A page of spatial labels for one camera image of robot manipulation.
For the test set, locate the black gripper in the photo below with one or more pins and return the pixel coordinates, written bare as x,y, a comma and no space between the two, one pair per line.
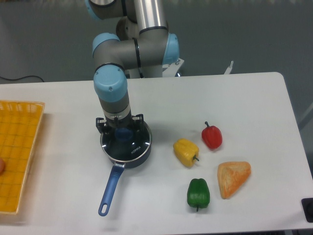
103,125

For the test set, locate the glass pot lid blue knob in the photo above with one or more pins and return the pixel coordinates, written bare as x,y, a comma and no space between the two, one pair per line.
122,145

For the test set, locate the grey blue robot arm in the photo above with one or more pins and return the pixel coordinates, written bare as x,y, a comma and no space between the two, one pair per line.
152,45

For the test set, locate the yellow bell pepper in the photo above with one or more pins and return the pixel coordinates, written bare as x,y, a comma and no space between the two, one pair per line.
186,151

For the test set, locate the red bell pepper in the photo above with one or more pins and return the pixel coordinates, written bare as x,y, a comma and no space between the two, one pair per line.
212,136

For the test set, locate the yellow woven basket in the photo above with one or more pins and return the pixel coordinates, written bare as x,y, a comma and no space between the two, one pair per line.
19,125

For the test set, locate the green bell pepper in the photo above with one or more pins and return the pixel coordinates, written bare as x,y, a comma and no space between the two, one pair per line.
198,194

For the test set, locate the triangular orange bread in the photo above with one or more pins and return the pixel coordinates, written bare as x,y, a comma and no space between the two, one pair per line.
231,176

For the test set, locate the black table corner device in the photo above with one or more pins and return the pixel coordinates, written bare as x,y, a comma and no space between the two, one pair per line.
307,204

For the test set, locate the blue saucepan with handle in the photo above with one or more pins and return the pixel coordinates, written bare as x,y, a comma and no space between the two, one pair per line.
116,172

